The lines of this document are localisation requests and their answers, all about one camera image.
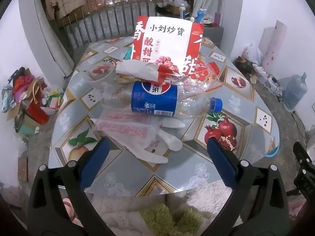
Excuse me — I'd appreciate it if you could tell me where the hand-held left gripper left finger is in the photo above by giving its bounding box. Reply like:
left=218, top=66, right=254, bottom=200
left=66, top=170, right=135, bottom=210
left=27, top=138, right=123, bottom=236

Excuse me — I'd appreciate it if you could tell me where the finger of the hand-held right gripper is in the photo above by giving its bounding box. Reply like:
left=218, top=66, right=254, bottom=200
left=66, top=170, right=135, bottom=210
left=293, top=141, right=315, bottom=175

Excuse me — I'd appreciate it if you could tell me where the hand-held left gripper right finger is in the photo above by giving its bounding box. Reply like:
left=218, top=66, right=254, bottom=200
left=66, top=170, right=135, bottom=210
left=207, top=137, right=291, bottom=236

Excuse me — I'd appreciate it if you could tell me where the clear bag with red print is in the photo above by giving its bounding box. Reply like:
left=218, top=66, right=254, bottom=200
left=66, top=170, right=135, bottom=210
left=91, top=111, right=184, bottom=165

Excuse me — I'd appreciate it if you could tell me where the blue label plastic bottle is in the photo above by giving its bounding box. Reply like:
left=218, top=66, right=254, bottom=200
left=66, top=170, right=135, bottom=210
left=102, top=81, right=223, bottom=118

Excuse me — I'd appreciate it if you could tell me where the clear bag with red label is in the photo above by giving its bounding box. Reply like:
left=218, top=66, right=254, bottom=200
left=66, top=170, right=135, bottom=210
left=177, top=59, right=223, bottom=94

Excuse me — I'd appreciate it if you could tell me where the blue water jug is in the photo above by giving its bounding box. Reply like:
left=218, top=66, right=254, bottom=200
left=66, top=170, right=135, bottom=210
left=283, top=72, right=309, bottom=110

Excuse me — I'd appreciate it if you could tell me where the teal box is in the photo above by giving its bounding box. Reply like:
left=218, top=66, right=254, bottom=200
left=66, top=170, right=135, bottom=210
left=15, top=120, right=40, bottom=136

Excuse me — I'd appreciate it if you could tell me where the green fluffy cushion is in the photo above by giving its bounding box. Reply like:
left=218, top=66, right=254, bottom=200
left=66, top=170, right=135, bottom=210
left=140, top=205, right=205, bottom=236

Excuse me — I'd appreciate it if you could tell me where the clear plastic bowl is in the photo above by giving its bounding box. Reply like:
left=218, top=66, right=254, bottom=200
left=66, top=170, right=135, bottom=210
left=87, top=63, right=116, bottom=82

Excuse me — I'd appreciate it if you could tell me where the crumpled red white paper bag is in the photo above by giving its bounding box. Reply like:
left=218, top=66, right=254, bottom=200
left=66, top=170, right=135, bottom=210
left=116, top=59, right=183, bottom=85

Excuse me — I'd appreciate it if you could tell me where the red pink cloth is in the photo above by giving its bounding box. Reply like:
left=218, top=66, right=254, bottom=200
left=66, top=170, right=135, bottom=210
left=13, top=75, right=35, bottom=94

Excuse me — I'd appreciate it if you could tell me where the pink patterned roll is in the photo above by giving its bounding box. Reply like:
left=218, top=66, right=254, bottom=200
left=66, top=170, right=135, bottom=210
left=267, top=20, right=288, bottom=73

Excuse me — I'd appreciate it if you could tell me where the grey roll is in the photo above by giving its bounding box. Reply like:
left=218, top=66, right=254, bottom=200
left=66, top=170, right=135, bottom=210
left=261, top=27, right=273, bottom=62

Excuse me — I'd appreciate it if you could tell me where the grey cabinet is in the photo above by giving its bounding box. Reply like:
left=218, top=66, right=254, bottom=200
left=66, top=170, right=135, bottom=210
left=200, top=25, right=224, bottom=50

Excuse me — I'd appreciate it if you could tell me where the large red white paper bag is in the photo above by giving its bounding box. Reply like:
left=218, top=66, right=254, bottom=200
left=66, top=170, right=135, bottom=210
left=130, top=16, right=205, bottom=79

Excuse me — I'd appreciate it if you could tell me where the metal railing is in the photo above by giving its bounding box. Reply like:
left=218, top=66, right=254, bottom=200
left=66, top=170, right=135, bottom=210
left=59, top=0, right=197, bottom=52

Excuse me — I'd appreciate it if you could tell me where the beige jacket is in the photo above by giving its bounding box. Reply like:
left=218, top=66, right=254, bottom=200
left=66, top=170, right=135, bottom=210
left=45, top=0, right=86, bottom=20

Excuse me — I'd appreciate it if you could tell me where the crumpled white plastic bag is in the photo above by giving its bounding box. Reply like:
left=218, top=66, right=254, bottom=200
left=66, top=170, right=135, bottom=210
left=162, top=0, right=192, bottom=8

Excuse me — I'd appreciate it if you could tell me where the black cable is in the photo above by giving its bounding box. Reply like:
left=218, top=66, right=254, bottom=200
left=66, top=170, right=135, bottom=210
left=292, top=111, right=308, bottom=133

